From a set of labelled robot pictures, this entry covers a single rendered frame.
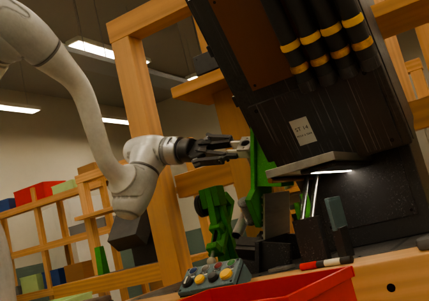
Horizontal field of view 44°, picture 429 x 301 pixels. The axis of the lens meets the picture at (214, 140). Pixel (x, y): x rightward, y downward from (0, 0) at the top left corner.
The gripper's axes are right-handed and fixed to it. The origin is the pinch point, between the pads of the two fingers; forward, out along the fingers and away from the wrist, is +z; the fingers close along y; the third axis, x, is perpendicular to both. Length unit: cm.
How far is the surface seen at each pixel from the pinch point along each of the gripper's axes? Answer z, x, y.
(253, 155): 10.3, -8.1, -10.6
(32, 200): -497, 297, 214
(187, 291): 4.3, -2.8, -48.8
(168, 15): -42, -18, 54
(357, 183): 32.8, 9.3, -4.3
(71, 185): -431, 285, 232
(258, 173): 11.3, -3.8, -13.3
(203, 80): -19.8, -7.6, 25.3
